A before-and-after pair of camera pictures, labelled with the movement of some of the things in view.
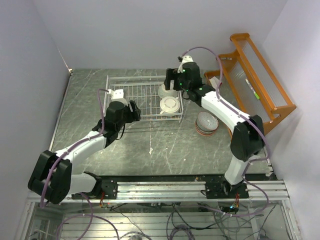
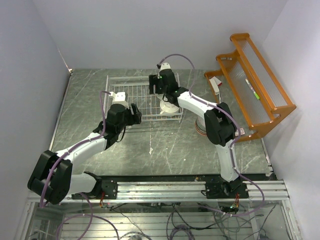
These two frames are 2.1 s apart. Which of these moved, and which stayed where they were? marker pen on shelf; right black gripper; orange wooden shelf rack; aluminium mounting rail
Moved: right black gripper
Stayed: marker pen on shelf; aluminium mounting rail; orange wooden shelf rack
